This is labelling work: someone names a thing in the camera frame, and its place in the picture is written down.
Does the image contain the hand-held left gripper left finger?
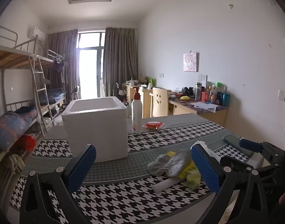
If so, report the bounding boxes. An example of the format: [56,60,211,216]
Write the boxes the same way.
[19,144,97,224]

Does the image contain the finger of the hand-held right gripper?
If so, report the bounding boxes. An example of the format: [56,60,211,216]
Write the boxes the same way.
[221,156,255,172]
[239,139,285,155]

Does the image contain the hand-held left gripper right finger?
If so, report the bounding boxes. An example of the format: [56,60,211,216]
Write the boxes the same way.
[190,143,272,224]

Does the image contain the yellow-green plastic bag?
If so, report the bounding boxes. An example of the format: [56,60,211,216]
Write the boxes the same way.
[186,168,201,190]

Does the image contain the yellow-green bristle brush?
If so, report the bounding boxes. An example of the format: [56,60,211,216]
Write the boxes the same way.
[178,161,197,178]

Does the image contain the grey sock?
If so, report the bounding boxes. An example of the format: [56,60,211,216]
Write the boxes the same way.
[147,150,192,177]

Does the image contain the white foam box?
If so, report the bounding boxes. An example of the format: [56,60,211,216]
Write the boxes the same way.
[61,96,129,163]

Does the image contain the white foam roll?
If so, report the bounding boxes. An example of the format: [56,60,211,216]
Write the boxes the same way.
[152,177,180,193]

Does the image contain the dark green phone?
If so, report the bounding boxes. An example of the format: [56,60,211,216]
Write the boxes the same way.
[223,135,254,157]

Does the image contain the houndstooth tablecloth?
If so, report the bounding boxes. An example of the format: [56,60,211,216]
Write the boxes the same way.
[9,113,264,224]

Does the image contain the wooden desk with dark cover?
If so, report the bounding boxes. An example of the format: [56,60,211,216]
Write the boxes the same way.
[168,93,228,126]

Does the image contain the row of toiletry bottles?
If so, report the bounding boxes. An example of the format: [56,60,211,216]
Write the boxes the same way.
[202,82,230,106]

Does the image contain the printed paper booklet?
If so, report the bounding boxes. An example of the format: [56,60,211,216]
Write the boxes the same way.
[193,101,219,112]

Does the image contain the red plastic bag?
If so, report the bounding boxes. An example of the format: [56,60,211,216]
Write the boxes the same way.
[16,134,36,151]

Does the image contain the beige crumpled cloth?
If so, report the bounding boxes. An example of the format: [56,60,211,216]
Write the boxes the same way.
[6,153,25,175]

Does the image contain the red snack packet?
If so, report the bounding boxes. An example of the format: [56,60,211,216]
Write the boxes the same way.
[142,121,165,131]

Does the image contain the dark tall tumbler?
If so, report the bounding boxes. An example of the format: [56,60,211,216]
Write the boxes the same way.
[195,80,202,99]

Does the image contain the white spray bottle red nozzle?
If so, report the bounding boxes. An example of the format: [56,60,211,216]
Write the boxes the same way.
[132,86,143,134]

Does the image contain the blue plaid mattress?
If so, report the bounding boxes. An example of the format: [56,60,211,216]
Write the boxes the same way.
[38,89,67,105]

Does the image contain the dark blue quilt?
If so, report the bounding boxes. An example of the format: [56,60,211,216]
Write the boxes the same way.
[15,106,38,119]

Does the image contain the wooden smiley face chair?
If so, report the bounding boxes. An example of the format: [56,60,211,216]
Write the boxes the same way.
[149,87,168,118]

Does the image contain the blue orange star blanket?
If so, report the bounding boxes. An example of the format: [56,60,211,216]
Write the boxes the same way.
[0,111,38,152]

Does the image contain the dark bag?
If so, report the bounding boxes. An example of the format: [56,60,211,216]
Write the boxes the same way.
[113,83,124,97]

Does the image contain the grey metal ladder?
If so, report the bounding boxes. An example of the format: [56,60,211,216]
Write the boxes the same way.
[30,56,55,137]

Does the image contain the glass balcony door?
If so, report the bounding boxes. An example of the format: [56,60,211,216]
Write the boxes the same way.
[76,30,107,99]

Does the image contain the small white appliance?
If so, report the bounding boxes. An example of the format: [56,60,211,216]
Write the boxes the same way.
[126,77,139,87]

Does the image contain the dark hanging clothes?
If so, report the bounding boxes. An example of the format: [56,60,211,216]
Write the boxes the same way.
[52,59,64,73]

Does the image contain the grey metal bunk bed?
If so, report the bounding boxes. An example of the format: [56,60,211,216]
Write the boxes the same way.
[0,24,43,192]
[34,49,69,126]

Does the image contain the brown curtain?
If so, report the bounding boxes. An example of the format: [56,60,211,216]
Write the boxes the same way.
[103,27,138,97]
[47,29,78,99]

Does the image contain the white air conditioner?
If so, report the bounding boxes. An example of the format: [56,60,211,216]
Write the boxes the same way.
[27,27,46,40]

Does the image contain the ceiling tube light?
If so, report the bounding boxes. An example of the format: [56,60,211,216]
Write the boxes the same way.
[68,0,113,4]

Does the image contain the pink wall poster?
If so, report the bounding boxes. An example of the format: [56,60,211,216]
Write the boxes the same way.
[183,52,199,72]

